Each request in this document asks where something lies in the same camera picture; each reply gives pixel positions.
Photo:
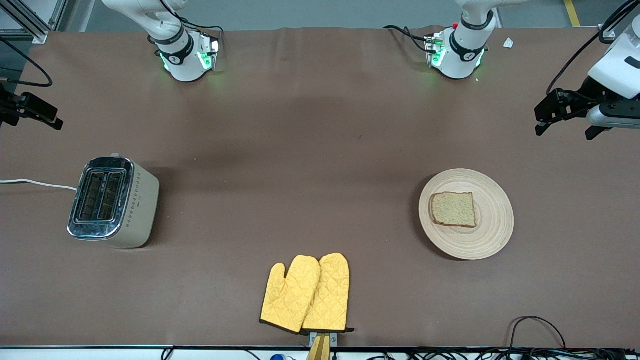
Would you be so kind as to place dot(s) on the wooden post with metal bracket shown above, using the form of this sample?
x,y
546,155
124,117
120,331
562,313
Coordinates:
x,y
321,347

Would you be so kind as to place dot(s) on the brown table cover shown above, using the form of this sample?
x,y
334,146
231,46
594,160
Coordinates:
x,y
320,150

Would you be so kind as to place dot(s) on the small blue cap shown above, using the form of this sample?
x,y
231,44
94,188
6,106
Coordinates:
x,y
278,357

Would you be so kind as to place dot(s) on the round pale wooden plate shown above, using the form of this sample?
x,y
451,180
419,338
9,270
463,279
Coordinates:
x,y
492,235

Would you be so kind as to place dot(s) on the cream and chrome toaster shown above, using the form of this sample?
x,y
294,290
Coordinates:
x,y
132,210

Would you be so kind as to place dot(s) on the small white paper scrap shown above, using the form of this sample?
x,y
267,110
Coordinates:
x,y
508,43

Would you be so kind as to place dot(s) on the slice of bread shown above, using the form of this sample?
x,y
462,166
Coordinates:
x,y
452,209

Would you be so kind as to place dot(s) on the yellow quilted oven mitt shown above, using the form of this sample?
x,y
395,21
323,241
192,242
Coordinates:
x,y
287,295
330,295

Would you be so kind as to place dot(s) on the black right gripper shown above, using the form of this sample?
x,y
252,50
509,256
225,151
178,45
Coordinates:
x,y
10,109

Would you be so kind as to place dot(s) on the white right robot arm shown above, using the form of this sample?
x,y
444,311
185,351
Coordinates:
x,y
185,65

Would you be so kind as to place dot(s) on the aluminium frame profile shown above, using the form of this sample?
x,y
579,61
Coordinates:
x,y
30,27

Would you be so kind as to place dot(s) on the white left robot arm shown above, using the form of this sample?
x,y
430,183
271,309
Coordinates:
x,y
462,55

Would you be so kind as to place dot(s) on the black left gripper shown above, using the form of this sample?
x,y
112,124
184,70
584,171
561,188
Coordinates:
x,y
583,96

